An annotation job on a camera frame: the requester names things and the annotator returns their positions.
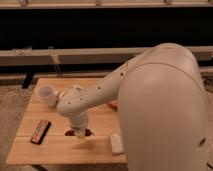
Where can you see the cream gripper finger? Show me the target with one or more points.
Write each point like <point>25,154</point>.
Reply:
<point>80,135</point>

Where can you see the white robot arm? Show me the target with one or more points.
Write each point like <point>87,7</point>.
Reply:
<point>162,109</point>

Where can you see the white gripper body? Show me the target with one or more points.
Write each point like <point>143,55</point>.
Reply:
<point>79,122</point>

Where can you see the wooden table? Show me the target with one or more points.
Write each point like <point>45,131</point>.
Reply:
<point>57,148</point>

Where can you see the white plastic cup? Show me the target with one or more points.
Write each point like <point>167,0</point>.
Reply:
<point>47,95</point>

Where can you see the white sponge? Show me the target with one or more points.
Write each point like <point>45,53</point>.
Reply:
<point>116,144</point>

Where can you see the crumpled white wrapper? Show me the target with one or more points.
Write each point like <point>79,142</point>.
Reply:
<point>60,94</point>

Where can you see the orange bowl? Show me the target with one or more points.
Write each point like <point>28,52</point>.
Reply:
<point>113,104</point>

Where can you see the black candy bar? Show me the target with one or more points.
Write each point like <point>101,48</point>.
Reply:
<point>40,132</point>

